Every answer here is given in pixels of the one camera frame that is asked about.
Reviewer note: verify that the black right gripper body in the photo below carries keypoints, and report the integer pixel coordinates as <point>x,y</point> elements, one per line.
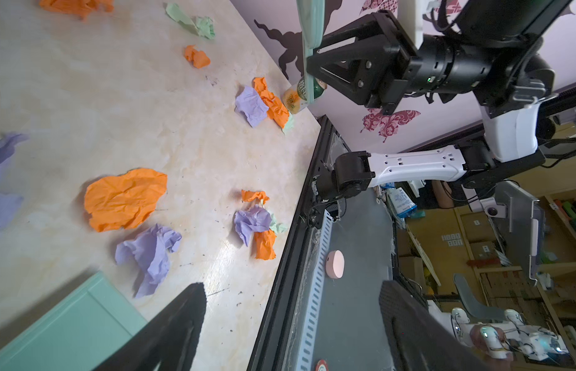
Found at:
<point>371,61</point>

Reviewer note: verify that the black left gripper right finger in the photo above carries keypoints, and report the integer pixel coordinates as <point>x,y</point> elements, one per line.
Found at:
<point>416,340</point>

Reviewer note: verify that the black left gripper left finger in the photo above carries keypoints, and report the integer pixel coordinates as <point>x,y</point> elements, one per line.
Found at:
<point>169,341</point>

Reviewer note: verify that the mint green hand broom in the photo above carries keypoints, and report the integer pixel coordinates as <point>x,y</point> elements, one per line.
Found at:
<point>312,20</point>

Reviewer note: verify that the mint green dustpan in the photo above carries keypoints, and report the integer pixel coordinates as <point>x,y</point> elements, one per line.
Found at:
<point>79,333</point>

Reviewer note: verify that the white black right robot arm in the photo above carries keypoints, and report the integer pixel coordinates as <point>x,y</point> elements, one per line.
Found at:
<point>491,50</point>

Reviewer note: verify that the flat orange crumpled paper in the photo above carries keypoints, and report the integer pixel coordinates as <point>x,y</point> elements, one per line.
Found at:
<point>124,202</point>

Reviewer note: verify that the large orange crumpled paper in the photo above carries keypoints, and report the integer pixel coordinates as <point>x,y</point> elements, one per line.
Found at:
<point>81,8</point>

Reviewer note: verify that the green beverage can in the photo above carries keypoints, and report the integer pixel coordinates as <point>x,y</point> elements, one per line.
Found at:
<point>295,98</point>

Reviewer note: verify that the purple crumpled paper centre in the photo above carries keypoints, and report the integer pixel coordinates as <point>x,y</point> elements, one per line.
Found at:
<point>150,249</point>

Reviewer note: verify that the orange paper near can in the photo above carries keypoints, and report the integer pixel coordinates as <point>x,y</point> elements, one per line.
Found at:
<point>276,109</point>

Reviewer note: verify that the pink round disc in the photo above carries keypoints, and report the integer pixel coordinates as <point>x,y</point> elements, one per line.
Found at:
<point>335,264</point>

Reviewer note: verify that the purple paper near can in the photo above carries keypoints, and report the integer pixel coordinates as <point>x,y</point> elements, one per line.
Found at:
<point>250,104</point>

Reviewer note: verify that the orange paper front cluster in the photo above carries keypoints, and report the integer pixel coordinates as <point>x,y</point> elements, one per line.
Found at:
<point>264,242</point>

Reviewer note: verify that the purple paper front cluster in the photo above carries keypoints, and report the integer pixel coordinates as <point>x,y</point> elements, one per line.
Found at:
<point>248,222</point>

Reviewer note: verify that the green paper front cluster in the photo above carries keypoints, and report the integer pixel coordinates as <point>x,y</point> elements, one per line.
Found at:
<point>277,227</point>

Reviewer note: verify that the orange paper strip front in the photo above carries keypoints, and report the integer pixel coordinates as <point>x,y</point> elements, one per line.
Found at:
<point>254,196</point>

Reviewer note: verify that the green crumpled paper far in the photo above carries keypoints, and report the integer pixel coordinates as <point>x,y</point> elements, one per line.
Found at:
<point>201,26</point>

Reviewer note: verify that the small orange paper scrap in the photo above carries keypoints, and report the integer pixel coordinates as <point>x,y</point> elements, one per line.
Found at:
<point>197,58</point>

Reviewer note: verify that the purple paper left edge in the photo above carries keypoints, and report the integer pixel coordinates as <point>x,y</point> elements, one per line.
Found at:
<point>10,202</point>

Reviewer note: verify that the white slotted cable duct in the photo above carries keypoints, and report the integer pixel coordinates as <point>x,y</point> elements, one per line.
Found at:
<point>314,290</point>

